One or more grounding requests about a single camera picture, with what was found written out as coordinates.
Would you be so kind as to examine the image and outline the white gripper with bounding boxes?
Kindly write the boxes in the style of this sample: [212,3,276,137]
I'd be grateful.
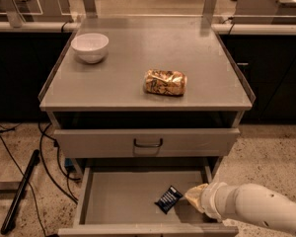
[184,182,226,220]

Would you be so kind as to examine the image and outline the dark blue rxbar wrapper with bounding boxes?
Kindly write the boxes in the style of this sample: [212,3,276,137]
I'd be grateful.
[155,186,183,214]

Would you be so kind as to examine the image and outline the crushed golden drink can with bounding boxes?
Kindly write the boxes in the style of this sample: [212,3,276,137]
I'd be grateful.
[144,69,187,96]

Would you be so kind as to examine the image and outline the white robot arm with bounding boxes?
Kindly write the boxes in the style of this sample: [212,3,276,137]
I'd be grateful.
[185,183,296,237]

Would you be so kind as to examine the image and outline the closed grey top drawer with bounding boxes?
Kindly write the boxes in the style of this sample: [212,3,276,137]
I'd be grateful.
[54,128,240,158]

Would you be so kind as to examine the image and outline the open grey middle drawer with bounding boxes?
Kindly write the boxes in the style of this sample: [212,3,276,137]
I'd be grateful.
[58,157,238,237]

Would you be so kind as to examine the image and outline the grey drawer cabinet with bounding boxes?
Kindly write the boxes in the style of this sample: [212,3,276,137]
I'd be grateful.
[37,15,257,237]

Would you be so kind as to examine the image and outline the white ceramic bowl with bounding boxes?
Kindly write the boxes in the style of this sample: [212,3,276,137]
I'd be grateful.
[71,33,110,64]

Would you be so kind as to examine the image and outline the black bar on floor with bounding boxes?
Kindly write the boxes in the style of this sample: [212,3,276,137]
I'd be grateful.
[0,150,39,235]

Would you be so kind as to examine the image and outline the black drawer handle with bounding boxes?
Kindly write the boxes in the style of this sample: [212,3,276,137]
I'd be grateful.
[133,138,164,148]

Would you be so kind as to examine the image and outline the thin black floor cable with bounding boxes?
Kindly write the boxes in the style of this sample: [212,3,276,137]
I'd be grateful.
[0,124,48,237]

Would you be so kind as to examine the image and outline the right grey upright post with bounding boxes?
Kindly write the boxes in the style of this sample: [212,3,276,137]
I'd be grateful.
[202,0,217,19]

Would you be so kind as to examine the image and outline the grey upright post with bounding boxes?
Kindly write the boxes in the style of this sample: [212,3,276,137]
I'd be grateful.
[0,0,24,28]
[83,0,97,18]
[202,0,217,19]

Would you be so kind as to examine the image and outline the middle grey upright post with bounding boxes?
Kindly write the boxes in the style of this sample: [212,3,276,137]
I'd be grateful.
[83,0,97,18]

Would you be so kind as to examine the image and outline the left grey upright post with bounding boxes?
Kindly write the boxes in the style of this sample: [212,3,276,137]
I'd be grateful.
[0,0,24,28]

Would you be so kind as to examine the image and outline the white horizontal rail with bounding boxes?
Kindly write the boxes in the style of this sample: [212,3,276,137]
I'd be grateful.
[0,22,296,36]

